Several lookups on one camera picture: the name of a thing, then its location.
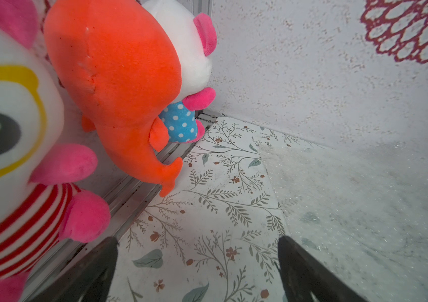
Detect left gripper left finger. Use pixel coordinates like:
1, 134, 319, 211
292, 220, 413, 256
31, 237, 118, 302

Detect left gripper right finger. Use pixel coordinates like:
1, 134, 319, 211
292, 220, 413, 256
278, 236, 367, 302

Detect white plush with yellow glasses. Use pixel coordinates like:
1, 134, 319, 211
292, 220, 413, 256
0, 1, 111, 301

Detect red octopus plush toy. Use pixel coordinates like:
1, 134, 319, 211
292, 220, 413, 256
44, 1, 182, 197

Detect white pink plush top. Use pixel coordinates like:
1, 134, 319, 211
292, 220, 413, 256
143, 1, 217, 143

